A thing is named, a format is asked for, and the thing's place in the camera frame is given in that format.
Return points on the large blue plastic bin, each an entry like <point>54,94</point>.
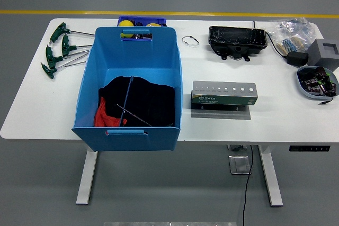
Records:
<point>132,59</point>

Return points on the grey green hex key rack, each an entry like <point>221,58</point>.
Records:
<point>225,100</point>

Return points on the black cloth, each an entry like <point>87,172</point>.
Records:
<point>156,99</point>

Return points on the red cloth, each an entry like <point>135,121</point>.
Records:
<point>102,117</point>

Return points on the yellow tape measure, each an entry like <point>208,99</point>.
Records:
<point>153,25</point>

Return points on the dark brown small object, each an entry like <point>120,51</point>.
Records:
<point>139,24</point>

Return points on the small dark blue bin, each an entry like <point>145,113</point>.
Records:
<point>143,19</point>

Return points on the yellow ball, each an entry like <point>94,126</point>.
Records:
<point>126,23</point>

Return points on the black plastic housing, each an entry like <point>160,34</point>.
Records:
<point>238,38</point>

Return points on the silver floor socket plate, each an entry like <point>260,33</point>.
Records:
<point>239,165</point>

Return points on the white table leg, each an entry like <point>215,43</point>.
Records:
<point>270,178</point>
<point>86,181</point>

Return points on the light blue bowl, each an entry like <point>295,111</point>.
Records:
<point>302,88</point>

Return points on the black power adapter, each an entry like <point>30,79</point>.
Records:
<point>298,58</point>

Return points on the clear plastic bag of parts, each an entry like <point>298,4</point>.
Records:
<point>294,28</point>

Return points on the black table control panel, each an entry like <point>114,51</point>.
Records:
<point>310,148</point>

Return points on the dark electronic parts pile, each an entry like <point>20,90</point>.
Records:
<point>317,83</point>

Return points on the grey square block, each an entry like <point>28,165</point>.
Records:
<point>317,54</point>

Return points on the small silver floor bracket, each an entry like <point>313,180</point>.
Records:
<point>236,147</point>

